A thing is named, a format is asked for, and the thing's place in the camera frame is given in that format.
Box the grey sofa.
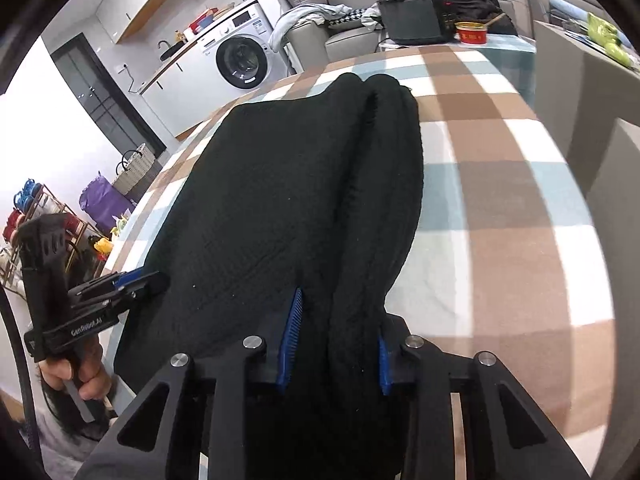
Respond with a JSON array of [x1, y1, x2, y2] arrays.
[[287, 0, 521, 63]]

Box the light blue pillow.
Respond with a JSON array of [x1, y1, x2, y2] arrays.
[[549, 0, 601, 23]]

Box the white washing machine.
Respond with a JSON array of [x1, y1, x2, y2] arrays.
[[197, 2, 291, 92]]

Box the houndstooth pillow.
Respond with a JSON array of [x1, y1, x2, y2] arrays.
[[327, 7, 381, 25]]

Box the red basin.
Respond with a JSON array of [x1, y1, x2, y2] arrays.
[[189, 10, 221, 31]]

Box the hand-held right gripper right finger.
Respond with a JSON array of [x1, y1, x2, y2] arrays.
[[377, 312, 593, 480]]

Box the white base cabinets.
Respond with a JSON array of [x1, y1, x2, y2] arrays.
[[140, 50, 221, 138]]

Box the black glass door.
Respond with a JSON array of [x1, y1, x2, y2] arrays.
[[50, 37, 166, 158]]

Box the beige chair back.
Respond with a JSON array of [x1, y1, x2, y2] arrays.
[[585, 117, 640, 411]]

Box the black knit sweater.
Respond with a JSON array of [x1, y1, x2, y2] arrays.
[[114, 72, 426, 480]]

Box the red paper bowl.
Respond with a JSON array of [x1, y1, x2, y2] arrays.
[[454, 21, 488, 46]]

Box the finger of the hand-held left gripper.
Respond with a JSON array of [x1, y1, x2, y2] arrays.
[[69, 269, 169, 307]]

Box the beige cabinet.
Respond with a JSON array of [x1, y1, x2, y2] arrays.
[[532, 20, 640, 161]]

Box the black rice cooker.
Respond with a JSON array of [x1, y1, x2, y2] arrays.
[[377, 0, 453, 46]]

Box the purple bag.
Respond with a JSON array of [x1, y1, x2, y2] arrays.
[[79, 172, 136, 233]]

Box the white wall cabinets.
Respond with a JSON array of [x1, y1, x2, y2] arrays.
[[97, 0, 186, 43]]

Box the person's left hand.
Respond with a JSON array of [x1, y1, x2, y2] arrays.
[[39, 332, 113, 403]]

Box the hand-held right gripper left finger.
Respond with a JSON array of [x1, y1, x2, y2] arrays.
[[75, 287, 305, 480]]

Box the woven laundry basket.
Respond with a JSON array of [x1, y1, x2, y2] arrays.
[[111, 142, 157, 196]]

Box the metal shoe rack with shoes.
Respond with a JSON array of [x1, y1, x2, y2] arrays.
[[0, 177, 101, 301]]

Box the green toy figure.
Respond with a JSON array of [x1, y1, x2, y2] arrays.
[[585, 12, 638, 68]]

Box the light grey garment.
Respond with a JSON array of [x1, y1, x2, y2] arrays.
[[267, 4, 361, 51]]

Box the teal checked tablecloth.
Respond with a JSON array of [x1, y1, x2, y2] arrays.
[[480, 35, 536, 106]]

